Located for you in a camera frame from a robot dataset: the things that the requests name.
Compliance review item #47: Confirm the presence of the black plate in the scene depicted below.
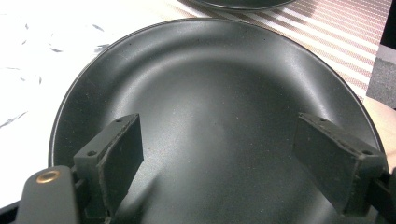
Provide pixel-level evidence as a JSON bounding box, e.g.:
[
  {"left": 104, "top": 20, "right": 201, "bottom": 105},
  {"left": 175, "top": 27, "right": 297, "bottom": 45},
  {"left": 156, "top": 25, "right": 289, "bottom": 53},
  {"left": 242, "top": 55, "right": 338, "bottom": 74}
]
[
  {"left": 188, "top": 0, "right": 297, "bottom": 11},
  {"left": 48, "top": 18, "right": 389, "bottom": 224}
]

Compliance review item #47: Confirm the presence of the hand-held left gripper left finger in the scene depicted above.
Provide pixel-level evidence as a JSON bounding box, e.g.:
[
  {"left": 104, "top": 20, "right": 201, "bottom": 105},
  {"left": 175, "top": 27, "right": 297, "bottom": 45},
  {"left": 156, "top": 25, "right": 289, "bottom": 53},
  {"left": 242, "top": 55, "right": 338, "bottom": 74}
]
[{"left": 73, "top": 113, "right": 145, "bottom": 218}]

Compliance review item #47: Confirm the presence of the striped placemat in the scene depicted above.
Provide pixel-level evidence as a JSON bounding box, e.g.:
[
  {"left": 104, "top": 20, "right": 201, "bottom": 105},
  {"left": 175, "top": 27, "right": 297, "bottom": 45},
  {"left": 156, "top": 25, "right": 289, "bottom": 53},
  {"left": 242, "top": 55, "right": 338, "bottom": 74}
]
[{"left": 174, "top": 0, "right": 393, "bottom": 104}]

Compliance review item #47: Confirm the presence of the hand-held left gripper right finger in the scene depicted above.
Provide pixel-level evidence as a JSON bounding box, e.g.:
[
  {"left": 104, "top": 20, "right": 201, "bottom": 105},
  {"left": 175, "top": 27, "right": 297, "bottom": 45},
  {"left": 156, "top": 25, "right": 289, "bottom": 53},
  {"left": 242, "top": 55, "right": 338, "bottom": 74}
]
[{"left": 293, "top": 112, "right": 387, "bottom": 217}]

